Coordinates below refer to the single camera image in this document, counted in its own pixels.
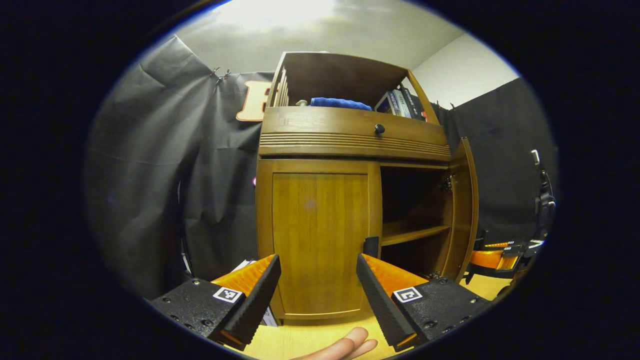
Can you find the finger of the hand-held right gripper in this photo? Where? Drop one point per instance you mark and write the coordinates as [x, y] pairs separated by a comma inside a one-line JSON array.
[[500, 245], [492, 260]]

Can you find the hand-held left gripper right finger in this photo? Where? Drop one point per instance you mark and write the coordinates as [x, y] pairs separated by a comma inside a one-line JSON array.
[[382, 310]]

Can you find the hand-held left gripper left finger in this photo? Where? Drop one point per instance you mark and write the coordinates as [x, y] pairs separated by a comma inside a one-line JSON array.
[[257, 305]]

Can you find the wooden cabinet door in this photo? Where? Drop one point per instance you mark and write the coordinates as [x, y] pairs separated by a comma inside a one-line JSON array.
[[320, 235], [465, 210]]

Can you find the wooden double-door shoe cabinet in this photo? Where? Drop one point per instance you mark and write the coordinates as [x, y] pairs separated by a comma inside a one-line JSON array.
[[340, 75]]

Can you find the metal door hinge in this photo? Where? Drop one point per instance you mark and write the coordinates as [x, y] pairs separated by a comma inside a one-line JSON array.
[[435, 275], [446, 185]]

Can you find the wooden cabinet drawer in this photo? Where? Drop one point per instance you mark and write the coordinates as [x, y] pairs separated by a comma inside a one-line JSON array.
[[325, 125]]

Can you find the dark spine book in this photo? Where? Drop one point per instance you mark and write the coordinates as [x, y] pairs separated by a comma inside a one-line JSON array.
[[413, 102]]

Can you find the black drawer knob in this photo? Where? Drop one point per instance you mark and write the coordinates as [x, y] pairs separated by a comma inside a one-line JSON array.
[[379, 129]]

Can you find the black backdrop cloth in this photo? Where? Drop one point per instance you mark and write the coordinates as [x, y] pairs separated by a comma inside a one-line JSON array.
[[150, 175]]

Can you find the pale spine book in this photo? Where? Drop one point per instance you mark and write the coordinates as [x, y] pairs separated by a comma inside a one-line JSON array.
[[401, 103]]

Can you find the blue folded towel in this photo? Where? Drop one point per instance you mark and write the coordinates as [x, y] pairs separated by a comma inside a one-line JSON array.
[[340, 103]]

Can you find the metal clip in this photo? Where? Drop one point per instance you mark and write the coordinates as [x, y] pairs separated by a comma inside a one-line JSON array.
[[226, 74], [215, 72]]

